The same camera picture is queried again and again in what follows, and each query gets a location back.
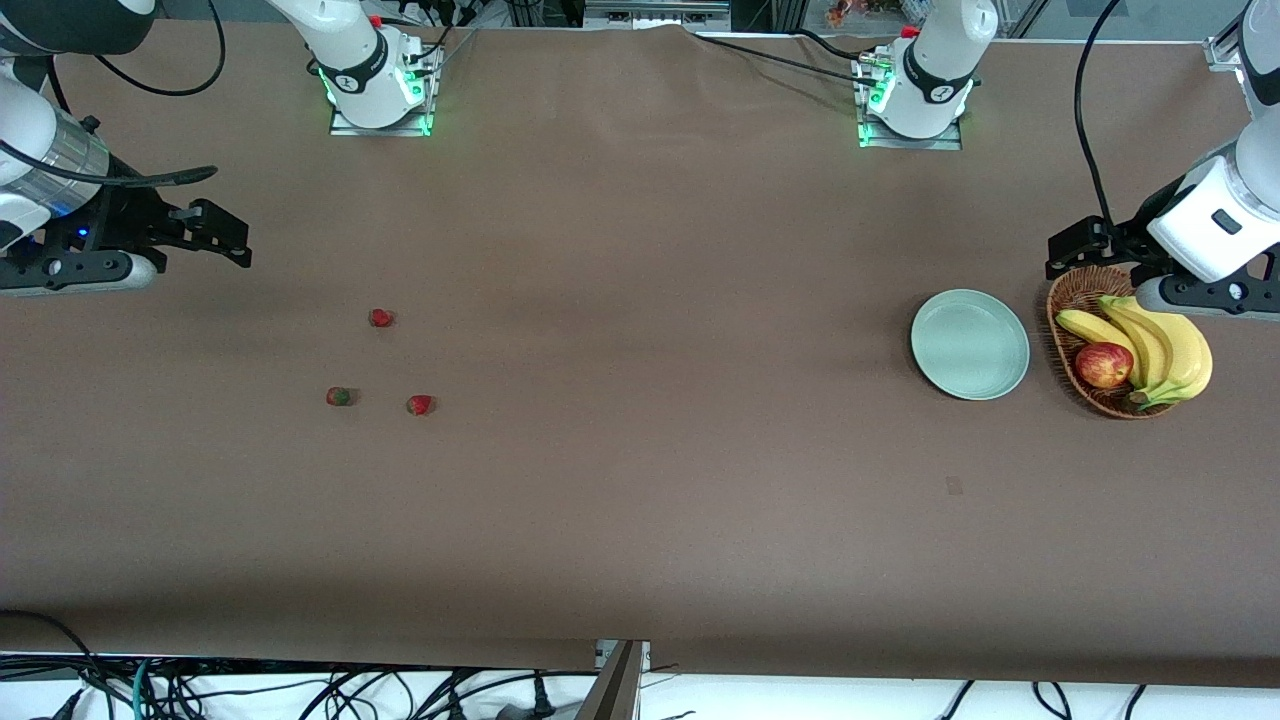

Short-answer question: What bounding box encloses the short black table cable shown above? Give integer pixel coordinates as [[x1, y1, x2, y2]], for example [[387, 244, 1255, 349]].
[[795, 28, 871, 63]]

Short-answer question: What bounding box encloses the table cover sheet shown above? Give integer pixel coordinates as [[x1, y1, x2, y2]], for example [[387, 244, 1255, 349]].
[[0, 18, 1280, 691]]

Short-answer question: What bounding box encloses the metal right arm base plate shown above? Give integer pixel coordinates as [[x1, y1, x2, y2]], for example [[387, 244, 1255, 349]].
[[328, 45, 434, 138]]

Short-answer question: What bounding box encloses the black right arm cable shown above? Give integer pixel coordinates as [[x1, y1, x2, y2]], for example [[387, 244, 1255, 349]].
[[0, 0, 227, 189]]

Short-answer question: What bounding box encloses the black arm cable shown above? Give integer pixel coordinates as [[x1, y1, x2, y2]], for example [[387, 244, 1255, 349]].
[[1073, 0, 1127, 231], [0, 0, 227, 189]]

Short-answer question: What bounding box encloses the orange background object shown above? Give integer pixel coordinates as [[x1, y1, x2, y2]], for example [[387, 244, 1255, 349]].
[[826, 0, 906, 28]]

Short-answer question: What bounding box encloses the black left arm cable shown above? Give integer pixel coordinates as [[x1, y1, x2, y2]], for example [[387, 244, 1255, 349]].
[[1073, 0, 1127, 231]]

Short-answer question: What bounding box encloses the red apple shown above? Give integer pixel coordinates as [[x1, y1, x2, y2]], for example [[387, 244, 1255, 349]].
[[1075, 342, 1135, 390]]

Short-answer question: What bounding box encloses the yellow banana bunch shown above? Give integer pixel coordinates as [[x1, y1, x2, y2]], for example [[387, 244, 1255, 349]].
[[1057, 293, 1214, 411]]

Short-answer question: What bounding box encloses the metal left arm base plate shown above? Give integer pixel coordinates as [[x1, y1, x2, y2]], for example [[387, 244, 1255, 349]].
[[856, 50, 964, 152]]

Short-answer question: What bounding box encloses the long black table cable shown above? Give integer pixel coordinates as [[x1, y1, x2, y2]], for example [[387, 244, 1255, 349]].
[[685, 30, 886, 91]]

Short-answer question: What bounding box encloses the grey equipment rail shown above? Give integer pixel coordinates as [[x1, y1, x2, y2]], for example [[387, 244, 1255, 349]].
[[583, 0, 733, 31]]

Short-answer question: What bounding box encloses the pale green round plate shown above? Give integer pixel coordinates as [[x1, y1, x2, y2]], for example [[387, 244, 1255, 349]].
[[910, 289, 1031, 402]]

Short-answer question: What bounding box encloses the woven wicker basket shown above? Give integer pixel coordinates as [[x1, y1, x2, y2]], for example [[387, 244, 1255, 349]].
[[1046, 265, 1201, 420]]

